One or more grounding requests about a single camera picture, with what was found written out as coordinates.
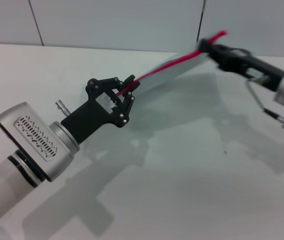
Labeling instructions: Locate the metal connector stub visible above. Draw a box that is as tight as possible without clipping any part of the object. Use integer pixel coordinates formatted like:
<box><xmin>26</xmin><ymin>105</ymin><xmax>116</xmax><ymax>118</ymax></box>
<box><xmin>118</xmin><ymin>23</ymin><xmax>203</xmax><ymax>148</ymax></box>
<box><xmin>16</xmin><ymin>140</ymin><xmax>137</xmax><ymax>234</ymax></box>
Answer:
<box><xmin>54</xmin><ymin>100</ymin><xmax>69</xmax><ymax>117</ymax></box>

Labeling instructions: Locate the transparent document bag red zipper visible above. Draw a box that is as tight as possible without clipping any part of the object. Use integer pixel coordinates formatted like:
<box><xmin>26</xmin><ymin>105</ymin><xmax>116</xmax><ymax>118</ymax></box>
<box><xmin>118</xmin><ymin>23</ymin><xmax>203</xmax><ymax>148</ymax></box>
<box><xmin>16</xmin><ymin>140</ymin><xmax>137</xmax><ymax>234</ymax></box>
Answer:
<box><xmin>116</xmin><ymin>30</ymin><xmax>229</xmax><ymax>97</ymax></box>

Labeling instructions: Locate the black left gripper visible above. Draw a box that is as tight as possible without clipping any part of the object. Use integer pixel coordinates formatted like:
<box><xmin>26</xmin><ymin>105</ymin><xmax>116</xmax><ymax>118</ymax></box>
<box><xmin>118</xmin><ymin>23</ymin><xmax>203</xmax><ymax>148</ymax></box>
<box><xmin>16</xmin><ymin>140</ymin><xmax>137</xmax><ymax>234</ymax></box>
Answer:
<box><xmin>61</xmin><ymin>74</ymin><xmax>141</xmax><ymax>145</ymax></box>

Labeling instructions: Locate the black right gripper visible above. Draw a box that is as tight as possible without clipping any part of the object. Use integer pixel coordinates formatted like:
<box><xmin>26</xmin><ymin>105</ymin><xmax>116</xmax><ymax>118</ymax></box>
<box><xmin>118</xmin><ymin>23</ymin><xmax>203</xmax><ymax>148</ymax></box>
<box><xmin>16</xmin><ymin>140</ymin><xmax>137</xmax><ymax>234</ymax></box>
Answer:
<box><xmin>199</xmin><ymin>38</ymin><xmax>284</xmax><ymax>92</ymax></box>

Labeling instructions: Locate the thin right arm cable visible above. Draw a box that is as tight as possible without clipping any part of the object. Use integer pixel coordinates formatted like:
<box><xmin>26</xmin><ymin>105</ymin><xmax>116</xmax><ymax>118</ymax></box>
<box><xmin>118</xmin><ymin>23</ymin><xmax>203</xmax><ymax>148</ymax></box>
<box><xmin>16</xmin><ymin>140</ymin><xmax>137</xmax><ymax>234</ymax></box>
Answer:
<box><xmin>246</xmin><ymin>79</ymin><xmax>284</xmax><ymax>124</ymax></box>

